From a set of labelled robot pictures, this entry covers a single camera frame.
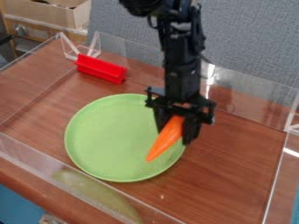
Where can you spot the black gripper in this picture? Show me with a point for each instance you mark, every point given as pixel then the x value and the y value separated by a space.
pixel 196 109

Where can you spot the orange toy carrot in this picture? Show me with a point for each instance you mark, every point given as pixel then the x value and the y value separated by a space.
pixel 167 138

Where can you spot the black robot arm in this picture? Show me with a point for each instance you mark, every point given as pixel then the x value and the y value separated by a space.
pixel 176 19

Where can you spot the green round plate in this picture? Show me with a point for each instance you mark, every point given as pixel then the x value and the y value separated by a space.
pixel 108 138

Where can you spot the red plastic block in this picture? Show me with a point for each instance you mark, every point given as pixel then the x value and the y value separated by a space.
pixel 104 70

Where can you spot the cardboard box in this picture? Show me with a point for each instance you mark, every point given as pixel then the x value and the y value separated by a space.
pixel 65 13

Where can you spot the clear acrylic enclosure wall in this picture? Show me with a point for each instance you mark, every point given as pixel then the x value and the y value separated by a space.
pixel 234 178

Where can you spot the clear acrylic triangular bracket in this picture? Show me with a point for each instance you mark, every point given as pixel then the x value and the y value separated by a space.
pixel 72 50

